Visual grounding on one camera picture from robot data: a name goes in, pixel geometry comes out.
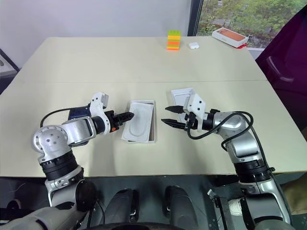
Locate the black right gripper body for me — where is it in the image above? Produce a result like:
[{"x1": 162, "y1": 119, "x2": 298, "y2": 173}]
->
[{"x1": 183, "y1": 110, "x2": 196, "y2": 131}]

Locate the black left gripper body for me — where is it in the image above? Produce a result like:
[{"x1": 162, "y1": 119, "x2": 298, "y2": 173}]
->
[{"x1": 105, "y1": 110, "x2": 121, "y2": 133}]

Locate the white phone box lid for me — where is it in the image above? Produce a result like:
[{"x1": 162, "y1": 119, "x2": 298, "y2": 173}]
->
[{"x1": 171, "y1": 88, "x2": 200, "y2": 122}]

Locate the white moulded box insert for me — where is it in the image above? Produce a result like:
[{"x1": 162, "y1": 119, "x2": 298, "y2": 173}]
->
[{"x1": 121, "y1": 101, "x2": 154, "y2": 142}]

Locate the white phone box base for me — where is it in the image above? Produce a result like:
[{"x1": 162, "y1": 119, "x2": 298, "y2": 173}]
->
[{"x1": 126, "y1": 100, "x2": 158, "y2": 144}]

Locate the dark blue smartphone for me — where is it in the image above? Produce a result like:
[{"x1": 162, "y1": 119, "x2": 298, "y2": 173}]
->
[{"x1": 68, "y1": 107, "x2": 92, "y2": 120}]

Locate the white box with orange phone print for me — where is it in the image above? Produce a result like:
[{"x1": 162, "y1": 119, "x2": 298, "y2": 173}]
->
[{"x1": 211, "y1": 27, "x2": 250, "y2": 48}]

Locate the green orange toy brick stack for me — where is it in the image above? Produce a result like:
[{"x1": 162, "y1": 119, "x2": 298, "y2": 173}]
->
[{"x1": 166, "y1": 30, "x2": 182, "y2": 52}]

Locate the dark rounded shape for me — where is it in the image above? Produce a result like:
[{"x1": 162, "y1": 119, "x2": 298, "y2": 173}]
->
[
  {"x1": 164, "y1": 185, "x2": 200, "y2": 226},
  {"x1": 105, "y1": 188, "x2": 140, "y2": 227}
]

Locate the white sneaker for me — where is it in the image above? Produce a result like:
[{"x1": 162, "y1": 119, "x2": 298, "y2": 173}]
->
[{"x1": 227, "y1": 198, "x2": 246, "y2": 216}]

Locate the purple chair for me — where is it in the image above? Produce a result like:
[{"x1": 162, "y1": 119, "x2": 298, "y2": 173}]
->
[{"x1": 255, "y1": 4, "x2": 307, "y2": 144}]

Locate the black object at table side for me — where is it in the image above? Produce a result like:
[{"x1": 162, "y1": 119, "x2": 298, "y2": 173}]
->
[{"x1": 0, "y1": 47, "x2": 21, "y2": 95}]

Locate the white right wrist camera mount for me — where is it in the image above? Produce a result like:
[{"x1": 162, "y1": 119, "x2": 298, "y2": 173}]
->
[{"x1": 183, "y1": 93, "x2": 207, "y2": 131}]

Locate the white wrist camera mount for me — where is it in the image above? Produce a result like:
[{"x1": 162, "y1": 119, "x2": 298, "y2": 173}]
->
[
  {"x1": 88, "y1": 92, "x2": 111, "y2": 135},
  {"x1": 183, "y1": 93, "x2": 207, "y2": 131}
]

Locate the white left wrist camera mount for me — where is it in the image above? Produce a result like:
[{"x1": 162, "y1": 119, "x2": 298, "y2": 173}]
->
[{"x1": 88, "y1": 92, "x2": 111, "y2": 135}]

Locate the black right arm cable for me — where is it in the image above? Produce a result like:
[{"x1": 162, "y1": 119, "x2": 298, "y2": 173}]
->
[{"x1": 188, "y1": 109, "x2": 275, "y2": 173}]

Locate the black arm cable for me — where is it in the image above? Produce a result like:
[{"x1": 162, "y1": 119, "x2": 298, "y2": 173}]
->
[
  {"x1": 188, "y1": 109, "x2": 275, "y2": 173},
  {"x1": 39, "y1": 105, "x2": 91, "y2": 127}
]

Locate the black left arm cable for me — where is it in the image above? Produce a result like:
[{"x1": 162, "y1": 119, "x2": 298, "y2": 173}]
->
[{"x1": 39, "y1": 105, "x2": 91, "y2": 127}]

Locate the black bracket with connector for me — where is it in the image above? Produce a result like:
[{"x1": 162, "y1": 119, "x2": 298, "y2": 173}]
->
[{"x1": 207, "y1": 189, "x2": 231, "y2": 230}]

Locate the dark window frame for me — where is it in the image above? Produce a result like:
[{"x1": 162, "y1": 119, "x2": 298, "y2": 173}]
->
[{"x1": 187, "y1": 0, "x2": 205, "y2": 36}]

